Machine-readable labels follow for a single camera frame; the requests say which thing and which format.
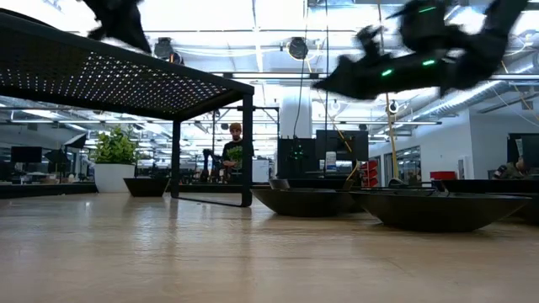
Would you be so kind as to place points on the black small square mini plate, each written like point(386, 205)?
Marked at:
point(279, 184)

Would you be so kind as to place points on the green plant in white pot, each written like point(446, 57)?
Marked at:
point(113, 177)

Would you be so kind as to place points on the silver ventilation duct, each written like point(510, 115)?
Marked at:
point(463, 102)

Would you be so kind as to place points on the person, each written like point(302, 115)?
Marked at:
point(233, 132)
point(511, 170)

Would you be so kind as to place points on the black studio softbox light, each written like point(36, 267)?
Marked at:
point(76, 141)

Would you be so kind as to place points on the black background robot arm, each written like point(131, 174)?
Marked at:
point(206, 160)

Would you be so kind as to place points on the red box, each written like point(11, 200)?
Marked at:
point(443, 175)

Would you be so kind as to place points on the large black monitor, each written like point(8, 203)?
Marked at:
point(526, 147)

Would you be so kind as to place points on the black background monitor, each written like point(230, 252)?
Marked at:
point(26, 155)

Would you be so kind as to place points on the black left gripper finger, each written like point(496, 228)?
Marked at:
point(135, 35)

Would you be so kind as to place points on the black aluminium table frame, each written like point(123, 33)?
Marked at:
point(50, 190)

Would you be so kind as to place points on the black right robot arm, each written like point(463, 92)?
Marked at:
point(471, 50)

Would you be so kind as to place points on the black scalloped square mini plate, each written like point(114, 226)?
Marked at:
point(438, 212)

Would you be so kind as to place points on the black perforated metal rack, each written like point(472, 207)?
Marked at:
point(105, 80)

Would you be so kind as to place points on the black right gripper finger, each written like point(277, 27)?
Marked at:
point(339, 84)

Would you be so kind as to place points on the red storage bins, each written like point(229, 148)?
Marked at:
point(370, 172)

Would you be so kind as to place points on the white bottle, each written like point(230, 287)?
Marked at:
point(331, 162)

